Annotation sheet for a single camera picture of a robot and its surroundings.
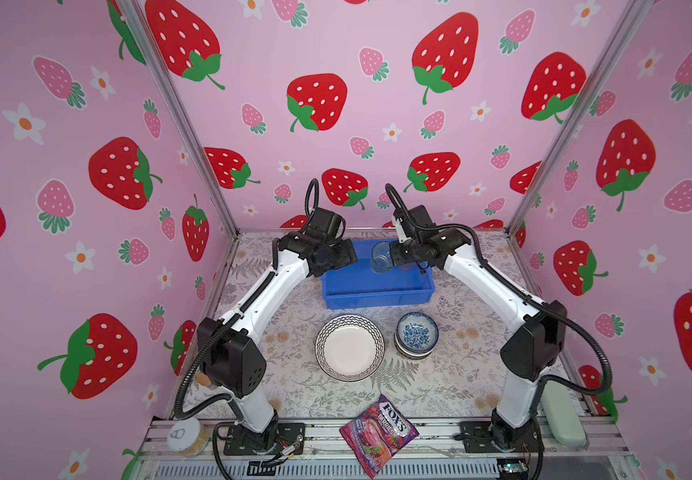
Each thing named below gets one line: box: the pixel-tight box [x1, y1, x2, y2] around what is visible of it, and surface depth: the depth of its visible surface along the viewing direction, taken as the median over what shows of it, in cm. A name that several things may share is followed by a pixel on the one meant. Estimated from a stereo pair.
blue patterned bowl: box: [395, 312, 440, 352], surface depth 85 cm
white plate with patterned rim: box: [315, 314, 385, 382], surface depth 88 cm
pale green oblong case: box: [541, 381, 587, 449], surface depth 75 cm
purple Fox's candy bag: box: [339, 394, 420, 479], surface depth 75 cm
